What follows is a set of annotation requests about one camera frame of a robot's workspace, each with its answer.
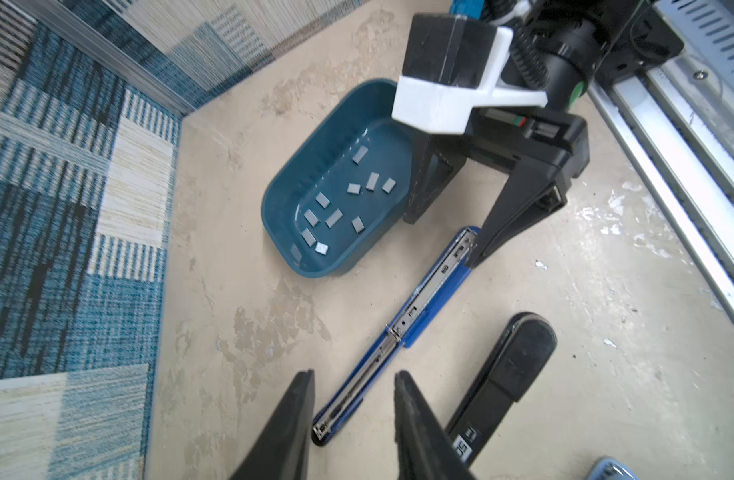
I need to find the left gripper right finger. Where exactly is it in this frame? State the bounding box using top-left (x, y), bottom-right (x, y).
top-left (394, 370), bottom-right (474, 479)

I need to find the teal plastic tray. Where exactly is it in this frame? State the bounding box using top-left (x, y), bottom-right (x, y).
top-left (261, 79), bottom-right (413, 278)

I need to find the black stapler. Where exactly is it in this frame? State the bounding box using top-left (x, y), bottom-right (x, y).
top-left (445, 312), bottom-right (557, 467)

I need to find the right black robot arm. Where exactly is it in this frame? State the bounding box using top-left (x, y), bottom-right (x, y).
top-left (392, 1), bottom-right (684, 268)

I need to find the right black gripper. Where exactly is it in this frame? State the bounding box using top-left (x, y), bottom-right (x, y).
top-left (403, 107), bottom-right (589, 269)

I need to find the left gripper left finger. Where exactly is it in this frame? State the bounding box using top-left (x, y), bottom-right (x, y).
top-left (230, 370), bottom-right (315, 479)

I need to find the aluminium mounting rail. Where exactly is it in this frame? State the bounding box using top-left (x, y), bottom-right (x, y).
top-left (589, 1), bottom-right (734, 324)

